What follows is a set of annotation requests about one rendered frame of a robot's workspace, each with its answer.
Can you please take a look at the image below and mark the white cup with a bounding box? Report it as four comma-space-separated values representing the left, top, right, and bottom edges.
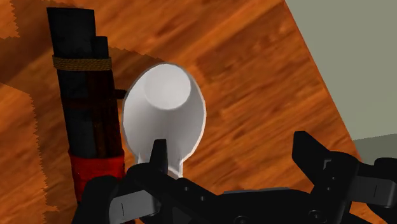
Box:
122, 62, 207, 180

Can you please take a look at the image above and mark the black bundle with red base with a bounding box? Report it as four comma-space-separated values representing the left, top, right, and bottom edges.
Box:
46, 7, 127, 203

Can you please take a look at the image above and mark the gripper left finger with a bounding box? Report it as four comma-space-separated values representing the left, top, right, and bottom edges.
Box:
71, 139, 218, 224

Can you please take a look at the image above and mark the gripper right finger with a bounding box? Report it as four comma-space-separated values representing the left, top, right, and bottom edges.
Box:
292, 130, 397, 224

